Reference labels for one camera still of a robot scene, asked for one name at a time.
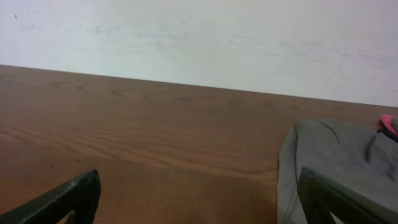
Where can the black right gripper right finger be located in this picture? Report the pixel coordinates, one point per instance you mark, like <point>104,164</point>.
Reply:
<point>323,200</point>

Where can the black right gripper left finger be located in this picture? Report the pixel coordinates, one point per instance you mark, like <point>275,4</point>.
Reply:
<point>78,196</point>

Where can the grey shorts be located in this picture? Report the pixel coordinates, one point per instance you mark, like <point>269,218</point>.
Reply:
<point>361,159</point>

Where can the red printed t-shirt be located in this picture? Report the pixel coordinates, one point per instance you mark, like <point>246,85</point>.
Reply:
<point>390,122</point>

